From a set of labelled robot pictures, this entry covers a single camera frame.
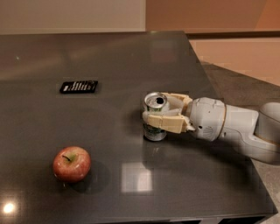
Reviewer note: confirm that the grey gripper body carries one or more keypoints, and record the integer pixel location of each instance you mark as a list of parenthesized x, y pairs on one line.
[(207, 116)]

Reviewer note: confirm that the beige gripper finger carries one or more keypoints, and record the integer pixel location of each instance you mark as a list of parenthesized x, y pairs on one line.
[(176, 104), (171, 123)]

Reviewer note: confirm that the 7up soda can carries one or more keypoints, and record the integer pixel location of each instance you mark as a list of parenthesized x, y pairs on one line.
[(154, 105)]

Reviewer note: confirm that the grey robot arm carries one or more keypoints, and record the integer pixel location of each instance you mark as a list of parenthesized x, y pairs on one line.
[(253, 133)]

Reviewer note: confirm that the black remote control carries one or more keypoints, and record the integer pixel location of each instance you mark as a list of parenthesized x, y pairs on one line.
[(78, 87)]

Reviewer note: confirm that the red apple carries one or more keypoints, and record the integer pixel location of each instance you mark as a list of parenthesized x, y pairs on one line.
[(71, 164)]

